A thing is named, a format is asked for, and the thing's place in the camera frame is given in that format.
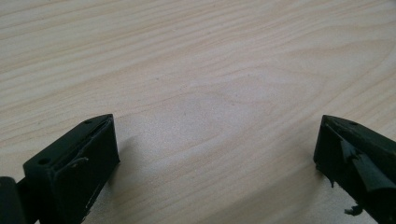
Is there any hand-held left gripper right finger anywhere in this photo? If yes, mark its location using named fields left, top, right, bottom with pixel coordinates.
left=313, top=114, right=396, bottom=224

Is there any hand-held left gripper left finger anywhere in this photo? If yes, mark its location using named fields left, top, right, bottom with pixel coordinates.
left=22, top=113, right=121, bottom=224

